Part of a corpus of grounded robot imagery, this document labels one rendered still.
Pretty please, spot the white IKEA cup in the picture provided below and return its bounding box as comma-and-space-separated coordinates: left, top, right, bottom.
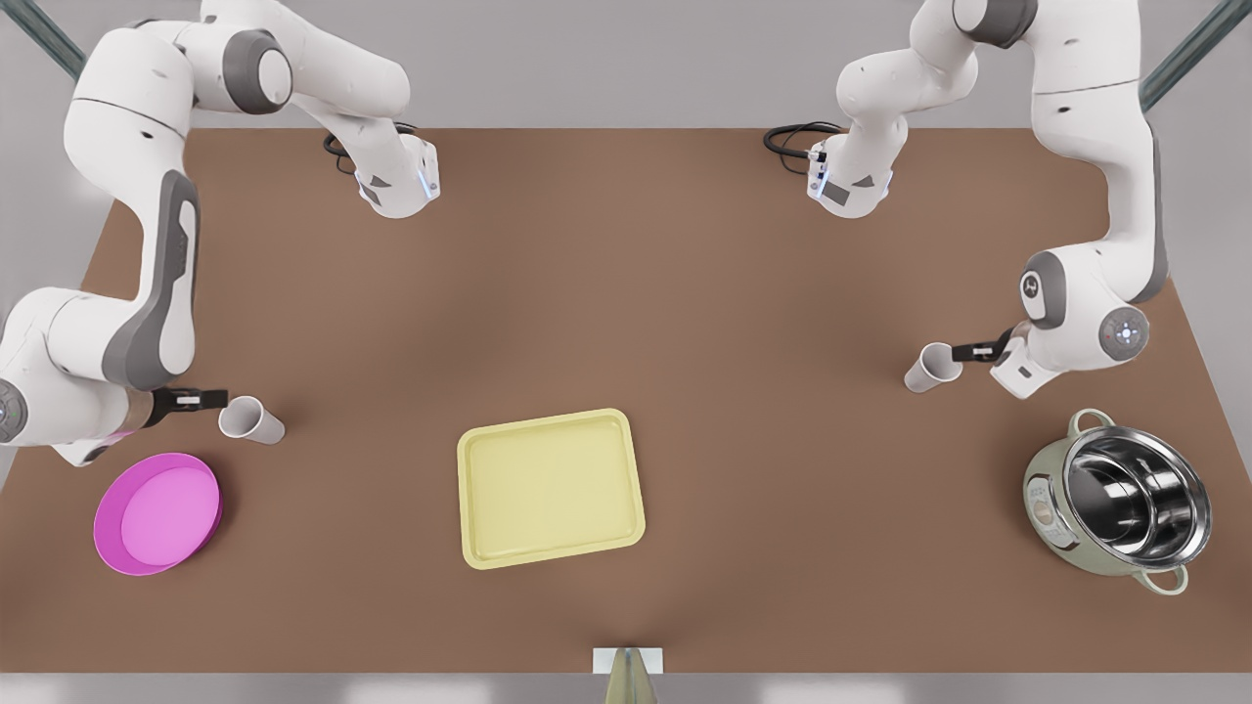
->
217, 395, 287, 447
903, 341, 965, 395

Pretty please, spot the pale yellow rectangular tray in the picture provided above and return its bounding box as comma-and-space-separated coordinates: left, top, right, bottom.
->
456, 408, 648, 572

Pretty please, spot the pink round plate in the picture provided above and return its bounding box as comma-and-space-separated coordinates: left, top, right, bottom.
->
93, 452, 225, 578

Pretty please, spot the green steel cooking pot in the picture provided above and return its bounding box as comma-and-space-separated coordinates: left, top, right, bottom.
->
1022, 408, 1215, 597

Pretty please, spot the black cable loop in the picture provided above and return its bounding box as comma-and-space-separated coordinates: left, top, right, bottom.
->
762, 120, 848, 178
322, 121, 423, 178

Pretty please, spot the silver frame post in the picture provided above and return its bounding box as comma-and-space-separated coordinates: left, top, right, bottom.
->
1139, 0, 1252, 114
593, 644, 667, 704
0, 0, 90, 81

